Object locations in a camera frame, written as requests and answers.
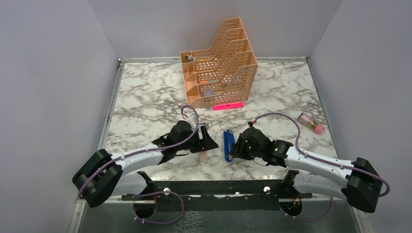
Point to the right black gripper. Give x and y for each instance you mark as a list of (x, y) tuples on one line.
[(238, 150)]

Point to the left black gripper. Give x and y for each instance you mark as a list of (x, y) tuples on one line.
[(208, 143)]

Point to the blue black stapler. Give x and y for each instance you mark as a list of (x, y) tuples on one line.
[(228, 142)]

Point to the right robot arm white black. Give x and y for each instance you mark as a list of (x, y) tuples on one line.
[(357, 181)]

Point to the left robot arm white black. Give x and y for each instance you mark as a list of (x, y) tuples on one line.
[(105, 175)]

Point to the pink flat plastic item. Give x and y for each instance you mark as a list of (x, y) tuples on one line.
[(228, 106)]

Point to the colourful pink capped tube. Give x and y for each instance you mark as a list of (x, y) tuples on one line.
[(311, 123)]

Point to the orange perforated file organizer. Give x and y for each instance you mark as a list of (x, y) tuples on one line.
[(224, 73)]

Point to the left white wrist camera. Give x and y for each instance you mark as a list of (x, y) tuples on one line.
[(195, 125)]

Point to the black front mounting rail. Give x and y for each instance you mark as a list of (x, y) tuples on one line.
[(173, 196)]

